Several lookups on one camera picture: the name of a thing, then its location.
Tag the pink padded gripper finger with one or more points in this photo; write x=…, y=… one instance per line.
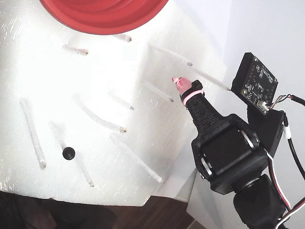
x=175, y=80

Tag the white foam board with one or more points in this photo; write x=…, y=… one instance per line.
x=47, y=78

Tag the red collapsible cup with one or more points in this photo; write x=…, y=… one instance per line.
x=102, y=19

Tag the blueberry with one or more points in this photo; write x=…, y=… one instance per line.
x=68, y=153

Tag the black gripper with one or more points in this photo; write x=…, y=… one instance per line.
x=224, y=148

